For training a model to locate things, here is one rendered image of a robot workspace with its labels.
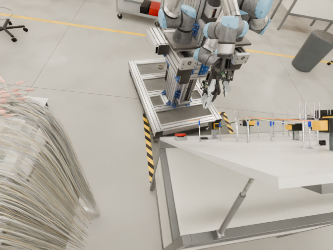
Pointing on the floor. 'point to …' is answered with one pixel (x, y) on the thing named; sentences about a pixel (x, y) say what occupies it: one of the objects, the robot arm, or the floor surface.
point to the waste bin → (313, 50)
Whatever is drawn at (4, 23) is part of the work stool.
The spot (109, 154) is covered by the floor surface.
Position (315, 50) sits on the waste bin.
